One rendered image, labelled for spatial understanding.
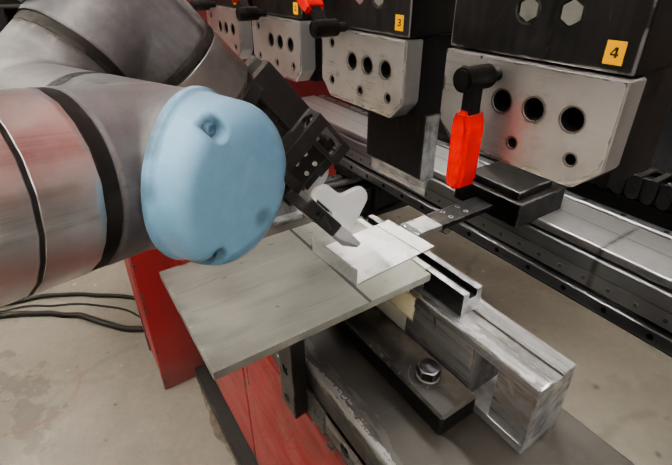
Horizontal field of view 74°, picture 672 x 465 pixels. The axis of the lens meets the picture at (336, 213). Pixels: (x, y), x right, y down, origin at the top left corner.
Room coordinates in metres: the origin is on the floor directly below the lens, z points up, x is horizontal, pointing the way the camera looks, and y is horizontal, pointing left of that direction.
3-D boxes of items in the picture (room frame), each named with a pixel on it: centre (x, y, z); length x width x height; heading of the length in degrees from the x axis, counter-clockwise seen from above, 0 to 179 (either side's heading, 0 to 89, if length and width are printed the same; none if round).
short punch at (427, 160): (0.50, -0.08, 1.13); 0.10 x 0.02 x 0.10; 34
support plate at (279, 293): (0.42, 0.05, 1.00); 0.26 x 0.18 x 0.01; 124
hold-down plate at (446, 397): (0.44, -0.05, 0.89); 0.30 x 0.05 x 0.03; 34
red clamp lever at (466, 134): (0.34, -0.11, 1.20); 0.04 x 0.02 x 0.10; 124
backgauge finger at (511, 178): (0.59, -0.21, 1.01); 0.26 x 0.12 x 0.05; 124
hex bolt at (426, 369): (0.36, -0.10, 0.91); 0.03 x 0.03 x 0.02
